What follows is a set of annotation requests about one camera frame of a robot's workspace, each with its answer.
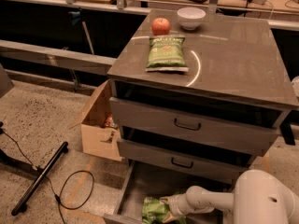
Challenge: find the brown cardboard box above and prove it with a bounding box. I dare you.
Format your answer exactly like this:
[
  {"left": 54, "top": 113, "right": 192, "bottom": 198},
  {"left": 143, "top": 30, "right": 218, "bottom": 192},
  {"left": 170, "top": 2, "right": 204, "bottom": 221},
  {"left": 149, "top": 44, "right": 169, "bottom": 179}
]
[{"left": 69, "top": 81, "right": 122, "bottom": 161}]

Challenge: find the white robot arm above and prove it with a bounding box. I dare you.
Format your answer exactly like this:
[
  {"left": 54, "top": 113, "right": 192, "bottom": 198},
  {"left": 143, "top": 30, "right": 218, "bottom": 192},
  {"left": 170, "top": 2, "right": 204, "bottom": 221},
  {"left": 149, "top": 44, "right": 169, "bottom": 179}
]
[{"left": 161, "top": 170, "right": 299, "bottom": 224}]

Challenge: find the grey drawer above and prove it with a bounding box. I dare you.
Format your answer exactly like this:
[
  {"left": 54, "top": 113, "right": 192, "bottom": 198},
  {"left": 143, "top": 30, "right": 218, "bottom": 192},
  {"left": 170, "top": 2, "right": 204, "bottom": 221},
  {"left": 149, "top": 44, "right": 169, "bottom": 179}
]
[
  {"left": 117, "top": 138, "right": 248, "bottom": 184},
  {"left": 108, "top": 96, "right": 280, "bottom": 157},
  {"left": 104, "top": 161, "right": 231, "bottom": 224}
]

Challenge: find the red apple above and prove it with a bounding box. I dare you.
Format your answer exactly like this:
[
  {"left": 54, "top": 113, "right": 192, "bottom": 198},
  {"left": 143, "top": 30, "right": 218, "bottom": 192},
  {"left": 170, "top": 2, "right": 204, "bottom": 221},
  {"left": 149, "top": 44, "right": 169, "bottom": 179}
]
[{"left": 151, "top": 18, "right": 170, "bottom": 35}]

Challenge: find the grey bottom drawer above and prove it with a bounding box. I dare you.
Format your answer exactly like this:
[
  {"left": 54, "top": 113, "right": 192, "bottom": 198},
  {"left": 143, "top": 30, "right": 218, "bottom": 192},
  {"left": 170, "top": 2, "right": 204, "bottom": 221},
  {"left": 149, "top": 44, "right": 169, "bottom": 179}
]
[{"left": 104, "top": 161, "right": 231, "bottom": 224}]

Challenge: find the snack packet in box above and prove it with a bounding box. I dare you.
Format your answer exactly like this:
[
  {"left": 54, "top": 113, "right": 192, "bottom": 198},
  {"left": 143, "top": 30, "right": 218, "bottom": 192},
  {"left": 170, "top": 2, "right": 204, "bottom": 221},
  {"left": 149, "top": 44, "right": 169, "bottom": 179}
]
[{"left": 104, "top": 115, "right": 118, "bottom": 129}]

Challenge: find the black floor cable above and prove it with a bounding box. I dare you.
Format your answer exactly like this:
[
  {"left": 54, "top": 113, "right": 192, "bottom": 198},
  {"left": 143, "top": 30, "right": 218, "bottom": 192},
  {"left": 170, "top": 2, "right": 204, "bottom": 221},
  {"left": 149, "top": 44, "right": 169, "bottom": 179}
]
[{"left": 0, "top": 129, "right": 95, "bottom": 224}]

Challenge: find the grey top drawer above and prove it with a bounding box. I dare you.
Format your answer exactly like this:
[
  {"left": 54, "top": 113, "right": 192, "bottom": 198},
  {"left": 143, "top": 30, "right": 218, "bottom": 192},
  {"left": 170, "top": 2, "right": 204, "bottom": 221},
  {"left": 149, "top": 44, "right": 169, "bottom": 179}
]
[{"left": 108, "top": 96, "right": 280, "bottom": 157}]

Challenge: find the grey drawer cabinet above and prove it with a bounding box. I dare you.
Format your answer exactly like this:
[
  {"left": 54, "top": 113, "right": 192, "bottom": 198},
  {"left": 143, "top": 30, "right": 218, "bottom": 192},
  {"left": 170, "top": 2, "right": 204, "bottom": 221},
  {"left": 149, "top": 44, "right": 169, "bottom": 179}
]
[{"left": 107, "top": 10, "right": 298, "bottom": 168}]

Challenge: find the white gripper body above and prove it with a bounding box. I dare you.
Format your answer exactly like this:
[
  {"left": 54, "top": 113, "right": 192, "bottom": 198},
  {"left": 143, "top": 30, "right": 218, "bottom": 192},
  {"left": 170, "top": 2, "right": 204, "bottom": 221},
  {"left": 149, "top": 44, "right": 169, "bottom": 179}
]
[{"left": 169, "top": 194, "right": 188, "bottom": 217}]

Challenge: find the dark green chip bag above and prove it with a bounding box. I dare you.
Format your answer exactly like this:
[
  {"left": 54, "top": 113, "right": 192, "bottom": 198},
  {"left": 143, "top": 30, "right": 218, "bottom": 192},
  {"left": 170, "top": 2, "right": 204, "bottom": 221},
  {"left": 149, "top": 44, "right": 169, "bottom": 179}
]
[{"left": 146, "top": 35, "right": 189, "bottom": 72}]

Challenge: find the light green rice chip bag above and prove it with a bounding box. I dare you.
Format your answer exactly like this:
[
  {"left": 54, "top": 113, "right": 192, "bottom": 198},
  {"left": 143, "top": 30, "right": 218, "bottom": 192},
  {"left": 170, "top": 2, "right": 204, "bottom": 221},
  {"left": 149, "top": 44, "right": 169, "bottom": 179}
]
[{"left": 141, "top": 197, "right": 187, "bottom": 224}]

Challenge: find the grey metal rail beam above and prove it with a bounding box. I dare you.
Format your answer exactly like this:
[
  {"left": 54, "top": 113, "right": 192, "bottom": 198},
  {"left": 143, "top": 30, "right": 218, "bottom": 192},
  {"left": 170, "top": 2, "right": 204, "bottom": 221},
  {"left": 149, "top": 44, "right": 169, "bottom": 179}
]
[{"left": 0, "top": 40, "right": 116, "bottom": 76}]

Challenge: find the black stand leg bar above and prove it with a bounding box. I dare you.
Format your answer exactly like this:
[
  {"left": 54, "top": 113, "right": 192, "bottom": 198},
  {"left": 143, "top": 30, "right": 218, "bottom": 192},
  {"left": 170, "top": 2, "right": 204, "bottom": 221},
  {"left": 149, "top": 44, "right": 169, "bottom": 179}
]
[{"left": 11, "top": 142, "right": 68, "bottom": 217}]

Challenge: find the grey middle drawer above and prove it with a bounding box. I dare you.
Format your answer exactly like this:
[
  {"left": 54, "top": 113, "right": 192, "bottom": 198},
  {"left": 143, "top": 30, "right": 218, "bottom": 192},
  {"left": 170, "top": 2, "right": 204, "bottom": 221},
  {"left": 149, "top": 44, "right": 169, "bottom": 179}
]
[{"left": 117, "top": 138, "right": 248, "bottom": 184}]

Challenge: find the white ceramic bowl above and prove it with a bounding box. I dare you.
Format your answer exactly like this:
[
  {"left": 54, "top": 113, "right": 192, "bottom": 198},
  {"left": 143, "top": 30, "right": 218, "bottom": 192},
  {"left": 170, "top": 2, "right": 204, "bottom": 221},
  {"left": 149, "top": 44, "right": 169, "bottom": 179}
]
[{"left": 177, "top": 7, "right": 206, "bottom": 30}]

